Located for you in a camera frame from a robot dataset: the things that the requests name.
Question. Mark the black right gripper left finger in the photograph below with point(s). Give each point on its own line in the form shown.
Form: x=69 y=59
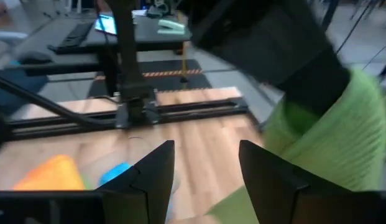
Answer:
x=87 y=208

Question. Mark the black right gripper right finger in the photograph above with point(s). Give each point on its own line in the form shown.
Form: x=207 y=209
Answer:
x=304 y=208

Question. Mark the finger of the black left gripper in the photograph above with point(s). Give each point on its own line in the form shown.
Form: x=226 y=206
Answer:
x=317 y=84

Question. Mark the blue microfiber towel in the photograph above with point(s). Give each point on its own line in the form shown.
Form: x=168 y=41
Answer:
x=113 y=172

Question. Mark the orange microfiber towel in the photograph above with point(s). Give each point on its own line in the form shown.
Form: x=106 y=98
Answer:
x=53 y=174

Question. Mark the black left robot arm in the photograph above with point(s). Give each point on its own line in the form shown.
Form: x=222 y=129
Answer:
x=127 y=46

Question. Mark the mint green stapler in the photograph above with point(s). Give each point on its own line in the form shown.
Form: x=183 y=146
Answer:
x=171 y=27

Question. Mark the black mat with striped edge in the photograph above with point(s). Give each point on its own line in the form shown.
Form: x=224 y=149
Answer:
x=171 y=82

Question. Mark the black desk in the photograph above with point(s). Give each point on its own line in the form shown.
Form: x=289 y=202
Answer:
x=143 y=34

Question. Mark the dark blue seat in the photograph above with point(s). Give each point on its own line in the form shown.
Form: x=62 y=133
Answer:
x=12 y=90

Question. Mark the white tablet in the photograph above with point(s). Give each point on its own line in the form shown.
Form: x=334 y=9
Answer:
x=105 y=24

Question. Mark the black keyboard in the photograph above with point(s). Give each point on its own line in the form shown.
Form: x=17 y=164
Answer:
x=76 y=34

